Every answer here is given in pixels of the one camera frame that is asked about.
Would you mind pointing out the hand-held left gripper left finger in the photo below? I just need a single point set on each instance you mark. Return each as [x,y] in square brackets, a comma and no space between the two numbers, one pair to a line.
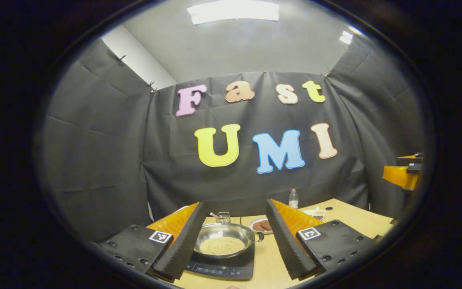
[183,245]

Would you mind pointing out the black backdrop cloth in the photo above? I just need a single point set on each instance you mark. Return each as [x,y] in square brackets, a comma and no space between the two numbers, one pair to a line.
[94,168]

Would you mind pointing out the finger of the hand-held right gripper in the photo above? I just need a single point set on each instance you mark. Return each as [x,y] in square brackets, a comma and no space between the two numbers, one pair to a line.
[410,160]
[399,176]

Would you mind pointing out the pile of yellow soybeans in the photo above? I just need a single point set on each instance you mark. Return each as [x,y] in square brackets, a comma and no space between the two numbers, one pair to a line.
[222,245]

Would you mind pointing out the ceiling light panel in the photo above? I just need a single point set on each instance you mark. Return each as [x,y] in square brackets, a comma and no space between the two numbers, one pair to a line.
[233,11]

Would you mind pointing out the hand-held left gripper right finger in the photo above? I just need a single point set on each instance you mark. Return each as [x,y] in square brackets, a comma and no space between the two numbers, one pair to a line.
[289,245]

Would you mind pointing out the brown meat patty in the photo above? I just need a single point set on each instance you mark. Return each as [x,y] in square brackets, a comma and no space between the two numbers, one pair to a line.
[268,224]
[258,227]

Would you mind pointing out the stainless steel pot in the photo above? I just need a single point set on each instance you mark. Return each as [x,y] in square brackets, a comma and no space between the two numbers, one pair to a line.
[223,230]

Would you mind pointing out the black induction cooktop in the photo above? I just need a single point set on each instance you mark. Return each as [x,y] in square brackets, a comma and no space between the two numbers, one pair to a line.
[223,269]

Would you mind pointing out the white divided bean dish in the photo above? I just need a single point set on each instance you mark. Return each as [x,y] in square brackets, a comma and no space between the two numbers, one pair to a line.
[315,213]

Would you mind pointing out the small ceiling light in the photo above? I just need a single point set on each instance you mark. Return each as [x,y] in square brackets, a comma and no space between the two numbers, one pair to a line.
[346,37]

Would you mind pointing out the white round plate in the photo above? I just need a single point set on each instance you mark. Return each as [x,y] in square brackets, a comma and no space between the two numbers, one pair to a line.
[252,225]

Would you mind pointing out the clear plastic water bottle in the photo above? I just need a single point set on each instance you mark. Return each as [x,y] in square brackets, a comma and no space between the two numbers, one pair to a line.
[293,200]

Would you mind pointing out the pink utensil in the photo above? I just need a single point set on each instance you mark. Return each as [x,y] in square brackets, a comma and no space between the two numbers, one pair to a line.
[214,215]

